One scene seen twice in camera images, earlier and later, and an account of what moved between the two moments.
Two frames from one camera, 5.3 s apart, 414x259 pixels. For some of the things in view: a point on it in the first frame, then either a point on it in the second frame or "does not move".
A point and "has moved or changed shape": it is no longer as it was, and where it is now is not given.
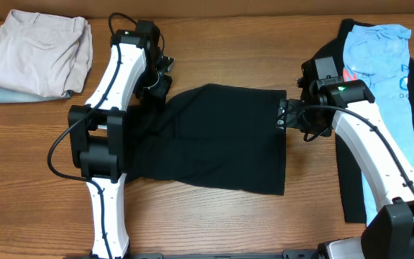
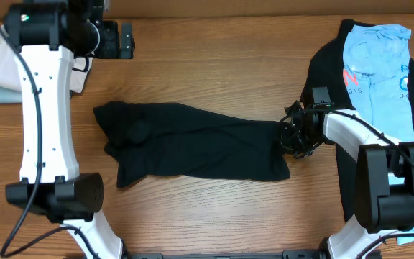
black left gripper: (161, 85) -> (126, 41)
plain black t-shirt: (218, 136) has moved or changed shape
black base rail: (284, 255) does not move
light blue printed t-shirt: (377, 55) does not move
